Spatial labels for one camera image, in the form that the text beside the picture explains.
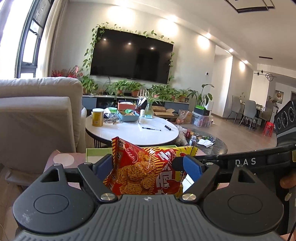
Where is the open cardboard box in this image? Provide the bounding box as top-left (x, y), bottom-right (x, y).
top-left (152, 106), bottom-right (175, 118)

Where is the red plastic stool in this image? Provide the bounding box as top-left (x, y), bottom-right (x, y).
top-left (263, 121), bottom-right (274, 137)

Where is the dark tv cabinet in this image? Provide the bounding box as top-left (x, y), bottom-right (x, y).
top-left (82, 95), bottom-right (189, 113)

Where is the person's right hand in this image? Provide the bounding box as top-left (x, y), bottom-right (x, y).
top-left (280, 172), bottom-right (296, 189)

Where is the pink dotted cloth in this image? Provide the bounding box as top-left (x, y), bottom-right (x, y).
top-left (44, 150), bottom-right (86, 172)

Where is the glass vase with plant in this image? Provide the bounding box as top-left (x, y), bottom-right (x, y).
top-left (142, 90), bottom-right (159, 118)

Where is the dark round side table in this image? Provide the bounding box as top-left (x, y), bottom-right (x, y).
top-left (183, 127), bottom-right (228, 155)

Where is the black pen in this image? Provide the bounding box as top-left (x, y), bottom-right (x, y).
top-left (142, 126), bottom-right (162, 131)

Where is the beige sofa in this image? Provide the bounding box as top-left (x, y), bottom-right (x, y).
top-left (1, 77), bottom-right (87, 186)

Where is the red yellow noodle snack bag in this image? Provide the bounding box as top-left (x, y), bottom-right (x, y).
top-left (103, 137), bottom-right (198, 197)

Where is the yellow cylindrical can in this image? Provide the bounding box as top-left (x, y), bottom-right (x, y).
top-left (92, 108), bottom-right (104, 127)

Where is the green rimmed cardboard box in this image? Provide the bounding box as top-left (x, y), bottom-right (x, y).
top-left (86, 143), bottom-right (176, 165)

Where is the blue snack bowl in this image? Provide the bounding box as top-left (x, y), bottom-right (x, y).
top-left (117, 110), bottom-right (139, 123)

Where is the small brown jar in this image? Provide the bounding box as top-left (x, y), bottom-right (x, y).
top-left (189, 135), bottom-right (197, 147)

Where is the wall mounted black television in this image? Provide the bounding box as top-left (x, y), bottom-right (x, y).
top-left (90, 29), bottom-right (173, 84)

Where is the clear plastic storage bin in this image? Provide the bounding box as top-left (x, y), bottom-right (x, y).
top-left (191, 111), bottom-right (213, 128)

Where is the grey dining chair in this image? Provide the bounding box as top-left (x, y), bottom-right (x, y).
top-left (239, 100), bottom-right (258, 130)

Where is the white round coffee table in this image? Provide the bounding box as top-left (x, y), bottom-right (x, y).
top-left (85, 116), bottom-right (179, 147)

